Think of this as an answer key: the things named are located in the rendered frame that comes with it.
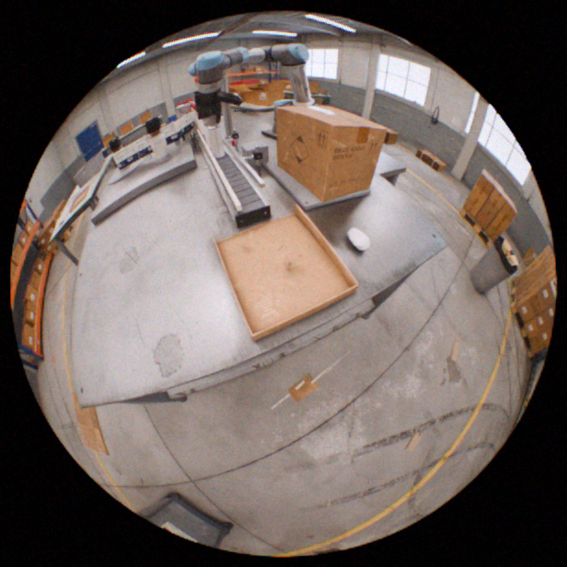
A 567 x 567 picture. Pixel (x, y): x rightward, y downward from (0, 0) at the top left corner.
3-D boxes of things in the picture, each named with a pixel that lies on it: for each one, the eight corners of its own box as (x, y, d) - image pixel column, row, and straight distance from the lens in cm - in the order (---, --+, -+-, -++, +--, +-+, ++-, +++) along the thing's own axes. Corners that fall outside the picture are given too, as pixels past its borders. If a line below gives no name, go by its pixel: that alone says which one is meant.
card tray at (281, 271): (215, 243, 58) (211, 234, 55) (295, 214, 63) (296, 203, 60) (254, 341, 43) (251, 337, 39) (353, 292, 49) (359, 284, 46)
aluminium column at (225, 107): (225, 138, 140) (215, 52, 136) (233, 136, 141) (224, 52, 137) (227, 139, 136) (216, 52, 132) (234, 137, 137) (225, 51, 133)
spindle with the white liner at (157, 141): (157, 161, 129) (144, 121, 124) (171, 155, 128) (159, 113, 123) (156, 166, 121) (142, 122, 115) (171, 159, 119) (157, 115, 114)
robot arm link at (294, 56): (298, 112, 134) (278, 42, 115) (322, 115, 129) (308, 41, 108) (290, 121, 126) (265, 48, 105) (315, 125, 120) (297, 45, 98)
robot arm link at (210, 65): (232, 51, 66) (211, 58, 60) (229, 75, 71) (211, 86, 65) (210, 49, 71) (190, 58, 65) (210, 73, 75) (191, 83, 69)
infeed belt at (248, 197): (193, 126, 211) (192, 123, 211) (202, 123, 212) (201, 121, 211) (240, 225, 59) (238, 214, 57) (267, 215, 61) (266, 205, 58)
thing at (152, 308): (122, 161, 234) (121, 160, 233) (258, 111, 235) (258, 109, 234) (83, 408, 86) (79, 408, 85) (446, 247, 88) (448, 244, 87)
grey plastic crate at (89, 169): (86, 176, 361) (82, 167, 359) (106, 160, 351) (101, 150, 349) (79, 190, 305) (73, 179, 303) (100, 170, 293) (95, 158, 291)
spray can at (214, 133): (213, 156, 99) (205, 119, 93) (224, 153, 100) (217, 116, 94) (214, 160, 94) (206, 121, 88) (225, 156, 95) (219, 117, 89)
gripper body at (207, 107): (195, 111, 81) (192, 88, 75) (218, 105, 82) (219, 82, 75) (198, 121, 75) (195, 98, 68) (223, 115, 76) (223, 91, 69)
